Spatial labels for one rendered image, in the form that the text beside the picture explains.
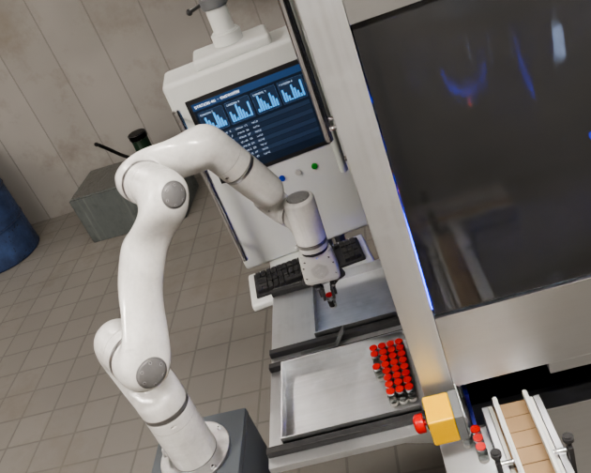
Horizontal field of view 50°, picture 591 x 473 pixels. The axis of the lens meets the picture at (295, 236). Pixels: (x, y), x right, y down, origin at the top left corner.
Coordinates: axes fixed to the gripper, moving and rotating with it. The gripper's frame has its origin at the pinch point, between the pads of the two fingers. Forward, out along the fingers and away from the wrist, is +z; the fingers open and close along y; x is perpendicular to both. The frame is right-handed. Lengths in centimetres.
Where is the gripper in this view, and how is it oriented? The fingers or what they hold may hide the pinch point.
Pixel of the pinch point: (327, 291)
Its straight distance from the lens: 179.5
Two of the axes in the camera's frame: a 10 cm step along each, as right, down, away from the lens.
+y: 9.6, -2.4, -1.4
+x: -0.1, -5.3, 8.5
